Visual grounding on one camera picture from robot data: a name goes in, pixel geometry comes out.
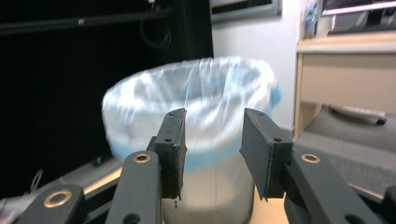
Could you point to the translucent plastic bin liner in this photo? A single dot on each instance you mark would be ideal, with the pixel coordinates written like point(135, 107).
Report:
point(211, 93)

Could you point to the grey framed panel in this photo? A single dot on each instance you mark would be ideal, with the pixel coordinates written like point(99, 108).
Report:
point(246, 12)

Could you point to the clear plastic bottle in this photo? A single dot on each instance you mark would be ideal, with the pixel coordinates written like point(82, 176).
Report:
point(310, 21)

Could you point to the light wooden desk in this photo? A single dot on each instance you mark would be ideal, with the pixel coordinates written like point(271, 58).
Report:
point(345, 81)

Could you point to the dark metal stand bar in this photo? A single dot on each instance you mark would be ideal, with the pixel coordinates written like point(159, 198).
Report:
point(77, 25)

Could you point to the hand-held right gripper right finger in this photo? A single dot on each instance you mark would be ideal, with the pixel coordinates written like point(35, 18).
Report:
point(264, 149)

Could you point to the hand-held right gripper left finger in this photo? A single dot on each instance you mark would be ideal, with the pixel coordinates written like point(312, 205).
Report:
point(172, 155)

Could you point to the chair base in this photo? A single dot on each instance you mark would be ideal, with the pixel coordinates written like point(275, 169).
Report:
point(358, 115)

